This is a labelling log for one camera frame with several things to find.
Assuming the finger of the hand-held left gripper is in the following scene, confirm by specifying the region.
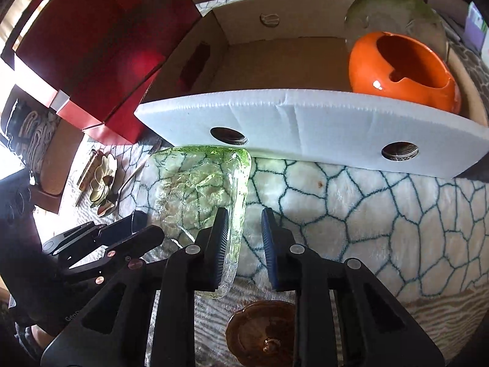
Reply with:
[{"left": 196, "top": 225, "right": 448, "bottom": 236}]
[
  {"left": 57, "top": 225, "right": 166, "bottom": 281},
  {"left": 42, "top": 213, "right": 149, "bottom": 256}
]

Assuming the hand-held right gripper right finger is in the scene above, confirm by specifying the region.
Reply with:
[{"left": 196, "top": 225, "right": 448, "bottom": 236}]
[{"left": 261, "top": 207, "right": 446, "bottom": 367}]

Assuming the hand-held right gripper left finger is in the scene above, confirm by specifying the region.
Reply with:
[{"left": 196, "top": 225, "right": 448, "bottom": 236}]
[{"left": 40, "top": 207, "right": 230, "bottom": 367}]

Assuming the green glass square dish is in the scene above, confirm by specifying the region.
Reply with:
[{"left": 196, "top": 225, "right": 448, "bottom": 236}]
[{"left": 139, "top": 145, "right": 253, "bottom": 299}]

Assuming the white cardboard box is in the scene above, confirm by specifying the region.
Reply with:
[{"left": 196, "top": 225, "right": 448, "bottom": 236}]
[{"left": 134, "top": 0, "right": 489, "bottom": 180}]

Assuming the person's left forearm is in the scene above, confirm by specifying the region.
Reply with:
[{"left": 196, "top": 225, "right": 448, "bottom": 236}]
[{"left": 13, "top": 323, "right": 54, "bottom": 360}]

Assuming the silver metal spoon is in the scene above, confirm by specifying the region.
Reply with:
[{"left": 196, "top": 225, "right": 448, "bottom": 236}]
[{"left": 97, "top": 139, "right": 164, "bottom": 218}]

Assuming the cream flower-shaped dish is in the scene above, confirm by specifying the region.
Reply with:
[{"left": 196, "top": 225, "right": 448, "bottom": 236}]
[{"left": 90, "top": 154, "right": 118, "bottom": 207}]

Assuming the gold metal stick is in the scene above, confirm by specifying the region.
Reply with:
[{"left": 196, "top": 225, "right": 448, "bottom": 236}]
[{"left": 74, "top": 149, "right": 102, "bottom": 207}]

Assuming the brown wooden board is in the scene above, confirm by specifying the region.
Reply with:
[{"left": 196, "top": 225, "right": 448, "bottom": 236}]
[{"left": 36, "top": 122, "right": 77, "bottom": 215}]

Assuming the white teal-lined blanket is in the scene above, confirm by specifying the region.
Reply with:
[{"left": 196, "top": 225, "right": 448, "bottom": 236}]
[{"left": 57, "top": 0, "right": 489, "bottom": 367}]

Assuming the amber glass dish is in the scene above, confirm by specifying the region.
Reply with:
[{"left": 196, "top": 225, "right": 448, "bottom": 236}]
[{"left": 225, "top": 301, "right": 302, "bottom": 367}]

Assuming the striped cloth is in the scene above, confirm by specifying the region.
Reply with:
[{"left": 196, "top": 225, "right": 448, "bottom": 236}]
[{"left": 8, "top": 99, "right": 62, "bottom": 171}]

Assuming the orange ceramic ashtray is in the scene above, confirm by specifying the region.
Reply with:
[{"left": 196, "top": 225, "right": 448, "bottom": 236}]
[{"left": 348, "top": 31, "right": 461, "bottom": 114}]

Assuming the red gift box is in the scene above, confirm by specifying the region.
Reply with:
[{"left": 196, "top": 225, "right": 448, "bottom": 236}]
[{"left": 0, "top": 0, "right": 203, "bottom": 146}]

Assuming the round green glass plate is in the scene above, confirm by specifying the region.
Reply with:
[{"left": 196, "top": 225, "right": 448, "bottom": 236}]
[{"left": 344, "top": 0, "right": 448, "bottom": 62}]

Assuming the purple and white packet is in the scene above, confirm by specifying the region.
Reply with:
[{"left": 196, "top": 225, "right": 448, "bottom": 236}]
[{"left": 464, "top": 2, "right": 489, "bottom": 52}]

